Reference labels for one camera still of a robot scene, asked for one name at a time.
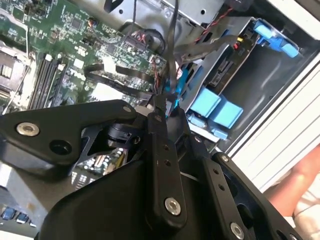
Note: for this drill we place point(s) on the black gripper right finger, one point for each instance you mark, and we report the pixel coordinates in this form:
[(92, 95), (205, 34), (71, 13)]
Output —
[(211, 180)]

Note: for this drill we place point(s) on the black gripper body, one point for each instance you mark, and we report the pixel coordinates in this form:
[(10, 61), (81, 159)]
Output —
[(112, 205)]

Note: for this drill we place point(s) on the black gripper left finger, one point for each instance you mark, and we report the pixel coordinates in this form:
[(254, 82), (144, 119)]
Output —
[(75, 117)]

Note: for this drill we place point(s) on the hard disk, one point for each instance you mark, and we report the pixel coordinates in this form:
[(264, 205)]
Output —
[(243, 53)]

